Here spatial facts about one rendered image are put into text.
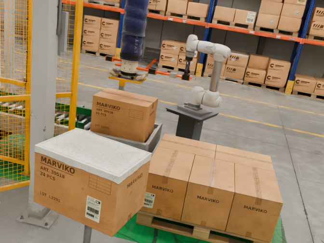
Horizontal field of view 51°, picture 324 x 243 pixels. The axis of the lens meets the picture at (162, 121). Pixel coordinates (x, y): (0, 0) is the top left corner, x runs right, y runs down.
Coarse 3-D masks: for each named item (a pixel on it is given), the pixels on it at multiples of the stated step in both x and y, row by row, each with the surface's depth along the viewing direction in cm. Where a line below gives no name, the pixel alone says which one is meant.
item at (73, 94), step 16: (32, 0) 273; (80, 0) 295; (80, 16) 300; (80, 32) 305; (80, 48) 311; (0, 64) 273; (16, 64) 282; (64, 64) 309; (0, 96) 281; (16, 96) 289; (64, 96) 318; (64, 112) 326; (64, 128) 333
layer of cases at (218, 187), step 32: (160, 160) 319; (192, 160) 330; (224, 160) 341; (256, 160) 353; (160, 192) 297; (192, 192) 290; (224, 192) 285; (256, 192) 288; (224, 224) 294; (256, 224) 288
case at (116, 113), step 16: (96, 96) 347; (112, 96) 352; (128, 96) 361; (144, 96) 370; (96, 112) 352; (112, 112) 347; (128, 112) 343; (144, 112) 339; (96, 128) 357; (112, 128) 353; (128, 128) 348; (144, 128) 344
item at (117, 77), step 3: (111, 75) 348; (120, 75) 344; (111, 78) 342; (114, 78) 341; (117, 78) 341; (120, 78) 342; (123, 78) 342; (126, 78) 344; (129, 78) 346; (132, 78) 342; (126, 81) 340; (129, 81) 340; (132, 81) 339; (135, 81) 339; (138, 81) 340; (141, 81) 342
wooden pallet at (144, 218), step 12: (144, 216) 307; (156, 216) 305; (156, 228) 308; (168, 228) 308; (180, 228) 311; (204, 228) 298; (204, 240) 302; (216, 240) 302; (228, 240) 304; (252, 240) 293
